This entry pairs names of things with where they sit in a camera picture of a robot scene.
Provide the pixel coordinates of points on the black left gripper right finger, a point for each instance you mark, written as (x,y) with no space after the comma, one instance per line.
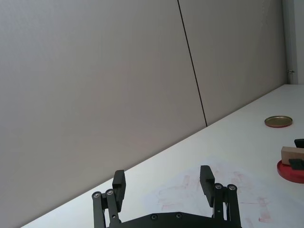
(207,187)

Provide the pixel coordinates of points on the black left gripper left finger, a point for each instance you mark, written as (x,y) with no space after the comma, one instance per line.
(118,190)

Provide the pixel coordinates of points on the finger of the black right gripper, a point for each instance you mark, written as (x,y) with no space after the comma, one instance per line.
(299,143)
(297,164)

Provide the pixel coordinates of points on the pale wooden block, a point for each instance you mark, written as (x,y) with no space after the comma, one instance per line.
(291,154)

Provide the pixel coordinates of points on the round red disc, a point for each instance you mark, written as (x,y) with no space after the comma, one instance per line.
(288,174)

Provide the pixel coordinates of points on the round gold metal lid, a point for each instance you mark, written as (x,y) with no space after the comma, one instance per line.
(278,121)

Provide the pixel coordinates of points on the small metal wall hinge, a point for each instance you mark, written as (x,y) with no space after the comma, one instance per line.
(290,71)

